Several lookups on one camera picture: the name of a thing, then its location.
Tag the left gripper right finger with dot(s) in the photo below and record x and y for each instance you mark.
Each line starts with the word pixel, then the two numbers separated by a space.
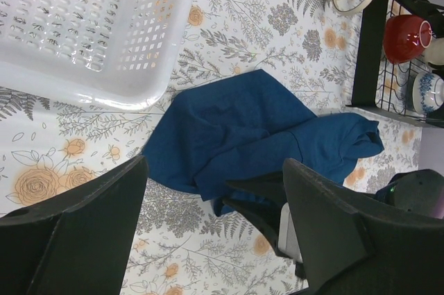
pixel 351 244

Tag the blue white patterned bowl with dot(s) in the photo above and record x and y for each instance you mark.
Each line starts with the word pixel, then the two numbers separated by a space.
pixel 427 93

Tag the blue t shirt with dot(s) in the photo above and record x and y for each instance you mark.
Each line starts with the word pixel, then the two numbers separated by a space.
pixel 247 126

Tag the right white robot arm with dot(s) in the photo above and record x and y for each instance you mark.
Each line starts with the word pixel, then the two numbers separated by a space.
pixel 419 192

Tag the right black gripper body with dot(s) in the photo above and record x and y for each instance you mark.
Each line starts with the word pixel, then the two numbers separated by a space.
pixel 263 202

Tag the floral table mat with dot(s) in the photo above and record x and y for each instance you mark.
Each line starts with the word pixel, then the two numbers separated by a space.
pixel 180 247

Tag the red bowl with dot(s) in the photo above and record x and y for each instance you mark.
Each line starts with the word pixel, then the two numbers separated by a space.
pixel 405 38

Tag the white plastic basket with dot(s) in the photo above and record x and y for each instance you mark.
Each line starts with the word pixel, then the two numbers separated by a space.
pixel 116 54

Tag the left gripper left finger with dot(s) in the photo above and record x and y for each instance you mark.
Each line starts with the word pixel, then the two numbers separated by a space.
pixel 77 242

